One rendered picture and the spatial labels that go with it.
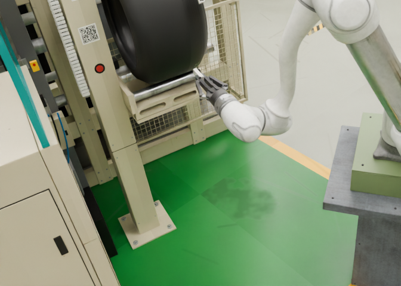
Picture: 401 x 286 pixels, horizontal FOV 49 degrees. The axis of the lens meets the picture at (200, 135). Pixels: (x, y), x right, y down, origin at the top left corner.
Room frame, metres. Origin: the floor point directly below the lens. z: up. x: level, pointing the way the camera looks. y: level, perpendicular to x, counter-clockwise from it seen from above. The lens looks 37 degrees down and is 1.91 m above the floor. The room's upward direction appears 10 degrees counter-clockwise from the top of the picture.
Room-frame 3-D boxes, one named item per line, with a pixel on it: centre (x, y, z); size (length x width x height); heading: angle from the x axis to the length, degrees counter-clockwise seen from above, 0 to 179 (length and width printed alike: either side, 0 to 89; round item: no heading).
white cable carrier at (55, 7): (1.75, 0.47, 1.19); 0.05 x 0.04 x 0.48; 21
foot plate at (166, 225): (1.81, 0.40, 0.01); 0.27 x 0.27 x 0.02; 21
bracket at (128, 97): (1.86, 0.33, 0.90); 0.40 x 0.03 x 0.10; 21
